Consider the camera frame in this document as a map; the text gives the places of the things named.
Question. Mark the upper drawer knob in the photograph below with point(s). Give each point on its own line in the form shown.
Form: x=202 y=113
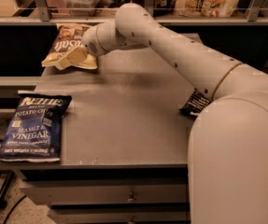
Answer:
x=131 y=198

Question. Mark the blue Kettle chip bag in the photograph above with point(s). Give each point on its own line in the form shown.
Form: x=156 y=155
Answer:
x=34 y=132

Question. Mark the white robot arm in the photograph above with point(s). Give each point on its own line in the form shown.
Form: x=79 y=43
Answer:
x=227 y=149

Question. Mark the small black snack packet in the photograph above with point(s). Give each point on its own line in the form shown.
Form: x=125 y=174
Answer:
x=195 y=105

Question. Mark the colourful snack bag on shelf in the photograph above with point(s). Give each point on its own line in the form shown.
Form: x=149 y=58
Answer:
x=208 y=8

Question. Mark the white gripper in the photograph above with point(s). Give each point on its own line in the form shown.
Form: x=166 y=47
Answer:
x=91 y=41

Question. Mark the brown sea salt chip bag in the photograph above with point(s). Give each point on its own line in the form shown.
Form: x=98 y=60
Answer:
x=69 y=36

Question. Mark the grey drawer cabinet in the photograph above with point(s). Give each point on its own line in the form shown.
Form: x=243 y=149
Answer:
x=122 y=133

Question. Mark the grey metal shelf rack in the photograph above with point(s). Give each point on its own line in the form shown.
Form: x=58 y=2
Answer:
x=10 y=14

